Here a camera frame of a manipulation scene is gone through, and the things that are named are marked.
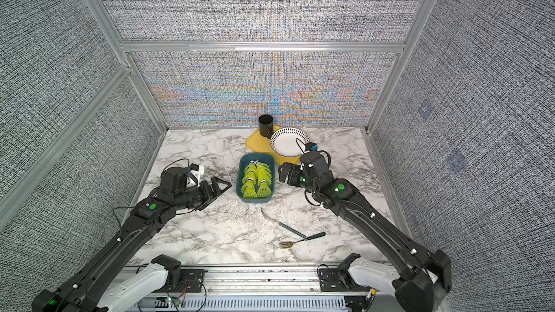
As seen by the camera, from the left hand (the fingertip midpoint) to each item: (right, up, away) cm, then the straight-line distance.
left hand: (228, 188), depth 75 cm
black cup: (+11, +26, +36) cm, 46 cm away
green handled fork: (+21, -22, +6) cm, 31 cm away
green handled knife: (+19, -17, +11) cm, 28 cm away
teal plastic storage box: (+2, +9, +26) cm, 28 cm away
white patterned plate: (+23, +17, +35) cm, 45 cm away
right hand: (+21, +8, 0) cm, 22 cm away
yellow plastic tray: (+8, +16, +39) cm, 43 cm away
